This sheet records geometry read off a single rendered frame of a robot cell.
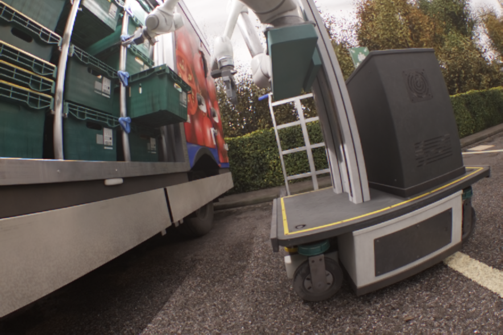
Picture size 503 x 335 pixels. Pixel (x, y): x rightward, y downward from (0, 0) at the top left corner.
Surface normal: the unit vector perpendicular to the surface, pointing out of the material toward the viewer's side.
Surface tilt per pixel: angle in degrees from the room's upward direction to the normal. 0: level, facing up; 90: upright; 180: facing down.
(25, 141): 96
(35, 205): 90
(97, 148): 96
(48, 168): 90
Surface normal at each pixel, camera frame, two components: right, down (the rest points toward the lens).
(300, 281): -0.04, -0.06
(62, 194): 0.98, -0.20
